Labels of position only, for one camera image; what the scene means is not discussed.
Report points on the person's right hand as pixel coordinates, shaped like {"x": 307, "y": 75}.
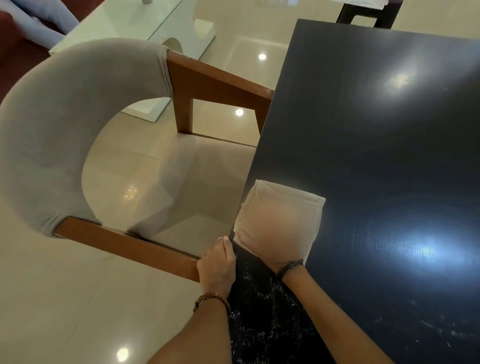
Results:
{"x": 278, "y": 267}

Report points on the person's left hand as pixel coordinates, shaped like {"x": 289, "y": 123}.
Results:
{"x": 215, "y": 272}

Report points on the person's left fingers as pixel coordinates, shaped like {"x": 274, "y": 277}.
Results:
{"x": 227, "y": 248}

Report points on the white thin cleaning cloth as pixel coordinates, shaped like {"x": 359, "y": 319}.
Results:
{"x": 279, "y": 217}

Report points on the person's left forearm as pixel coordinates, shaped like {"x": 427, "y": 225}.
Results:
{"x": 198, "y": 337}

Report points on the person's right forearm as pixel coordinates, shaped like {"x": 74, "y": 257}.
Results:
{"x": 330, "y": 318}

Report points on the grey upholstered wooden chair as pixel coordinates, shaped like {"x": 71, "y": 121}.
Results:
{"x": 45, "y": 123}

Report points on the white glass coffee table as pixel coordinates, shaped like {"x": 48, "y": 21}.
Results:
{"x": 123, "y": 18}

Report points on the dark wooden chair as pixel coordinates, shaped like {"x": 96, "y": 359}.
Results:
{"x": 378, "y": 17}

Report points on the white cloth on chair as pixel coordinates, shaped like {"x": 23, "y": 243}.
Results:
{"x": 365, "y": 3}

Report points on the dark red sofa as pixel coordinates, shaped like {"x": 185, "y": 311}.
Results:
{"x": 13, "y": 56}

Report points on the blue-grey cushion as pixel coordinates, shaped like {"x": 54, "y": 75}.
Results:
{"x": 41, "y": 17}

